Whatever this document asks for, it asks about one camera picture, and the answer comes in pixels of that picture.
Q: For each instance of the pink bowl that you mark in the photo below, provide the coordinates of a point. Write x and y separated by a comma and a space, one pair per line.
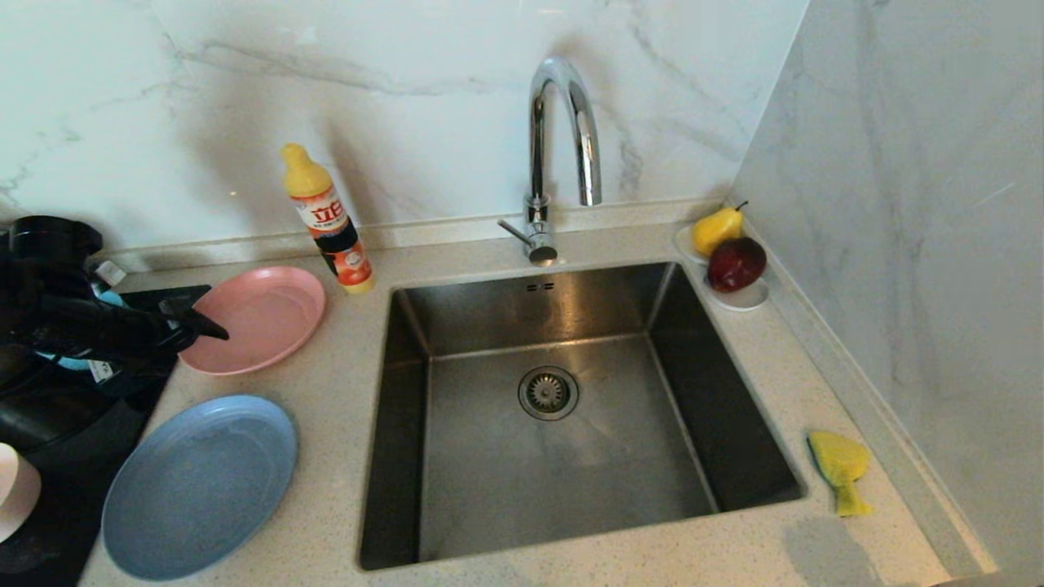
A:
16, 489

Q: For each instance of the black glass induction cooktop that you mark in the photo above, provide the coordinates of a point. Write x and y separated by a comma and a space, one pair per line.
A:
81, 489

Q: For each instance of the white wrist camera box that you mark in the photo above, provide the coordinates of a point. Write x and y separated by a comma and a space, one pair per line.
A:
108, 273

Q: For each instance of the round metal drain strainer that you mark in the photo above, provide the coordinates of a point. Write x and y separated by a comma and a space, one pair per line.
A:
548, 393

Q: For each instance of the stainless steel sink basin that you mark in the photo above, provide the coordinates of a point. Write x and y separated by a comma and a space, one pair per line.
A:
506, 489

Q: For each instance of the yellow pear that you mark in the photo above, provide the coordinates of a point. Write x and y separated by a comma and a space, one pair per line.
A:
715, 231

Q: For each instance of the chrome gooseneck faucet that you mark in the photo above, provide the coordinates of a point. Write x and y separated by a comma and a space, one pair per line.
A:
536, 163

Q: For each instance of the large blue-grey plate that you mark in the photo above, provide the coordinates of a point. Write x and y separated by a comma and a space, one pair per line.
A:
200, 489

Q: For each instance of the small white fruit dish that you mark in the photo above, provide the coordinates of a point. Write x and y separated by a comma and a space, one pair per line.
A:
744, 302

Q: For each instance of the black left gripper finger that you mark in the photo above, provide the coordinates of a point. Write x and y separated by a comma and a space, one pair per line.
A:
204, 326

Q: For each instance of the yellow-capped orange dish soap bottle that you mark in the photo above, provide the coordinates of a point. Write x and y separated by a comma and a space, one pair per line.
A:
326, 216

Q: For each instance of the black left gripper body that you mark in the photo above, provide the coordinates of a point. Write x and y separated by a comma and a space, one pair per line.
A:
130, 334

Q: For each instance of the large pink plate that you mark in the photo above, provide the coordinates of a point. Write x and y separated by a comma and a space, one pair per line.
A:
261, 318

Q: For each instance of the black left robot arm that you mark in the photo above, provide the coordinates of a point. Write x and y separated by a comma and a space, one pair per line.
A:
41, 302

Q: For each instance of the teal bowl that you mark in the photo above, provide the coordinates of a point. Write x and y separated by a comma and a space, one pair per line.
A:
72, 363

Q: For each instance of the black frying pan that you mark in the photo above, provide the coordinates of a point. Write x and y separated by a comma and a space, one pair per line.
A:
33, 424

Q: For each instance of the dark red apple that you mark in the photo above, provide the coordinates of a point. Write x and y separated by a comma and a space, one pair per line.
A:
736, 263

